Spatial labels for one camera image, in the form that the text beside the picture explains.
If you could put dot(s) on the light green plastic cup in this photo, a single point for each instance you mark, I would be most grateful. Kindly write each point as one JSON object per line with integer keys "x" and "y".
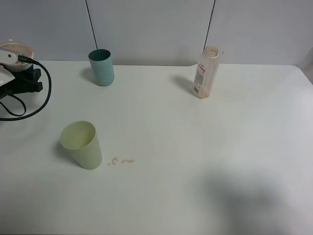
{"x": 80, "y": 140}

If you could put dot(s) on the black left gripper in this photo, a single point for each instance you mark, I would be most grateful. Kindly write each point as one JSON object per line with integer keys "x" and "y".
{"x": 26, "y": 81}

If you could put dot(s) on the clear plastic drink bottle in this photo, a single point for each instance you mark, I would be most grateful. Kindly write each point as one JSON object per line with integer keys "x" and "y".
{"x": 206, "y": 71}

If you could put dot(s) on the teal plastic cup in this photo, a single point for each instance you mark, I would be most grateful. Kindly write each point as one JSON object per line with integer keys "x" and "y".
{"x": 102, "y": 66}

